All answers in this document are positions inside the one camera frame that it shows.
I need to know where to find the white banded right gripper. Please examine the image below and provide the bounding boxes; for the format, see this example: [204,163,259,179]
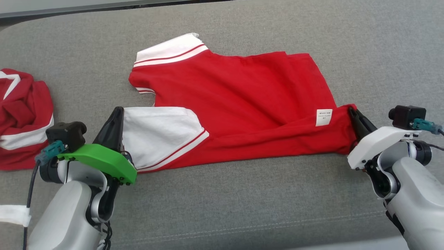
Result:
[347,106,422,170]

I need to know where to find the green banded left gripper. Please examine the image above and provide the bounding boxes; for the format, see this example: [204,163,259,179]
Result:
[57,107,138,185]

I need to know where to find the red shorts with white stripe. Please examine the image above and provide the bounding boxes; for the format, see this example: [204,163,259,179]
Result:
[0,68,54,171]

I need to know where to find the red shirt with white sleeves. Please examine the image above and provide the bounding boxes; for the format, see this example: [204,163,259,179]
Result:
[128,33,358,173]

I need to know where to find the right cable with teal connector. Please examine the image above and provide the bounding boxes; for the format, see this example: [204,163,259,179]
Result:
[412,118,444,151]

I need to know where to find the cable with teal connector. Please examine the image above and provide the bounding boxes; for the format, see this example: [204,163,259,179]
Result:
[412,118,444,151]
[22,140,69,250]

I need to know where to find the left cable with teal connector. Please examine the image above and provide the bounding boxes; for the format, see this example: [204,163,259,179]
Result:
[22,140,69,250]

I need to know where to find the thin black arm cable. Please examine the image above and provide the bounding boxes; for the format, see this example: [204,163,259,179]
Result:
[100,222,113,250]

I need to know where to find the white cable label tag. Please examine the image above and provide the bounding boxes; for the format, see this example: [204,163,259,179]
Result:
[0,205,32,227]

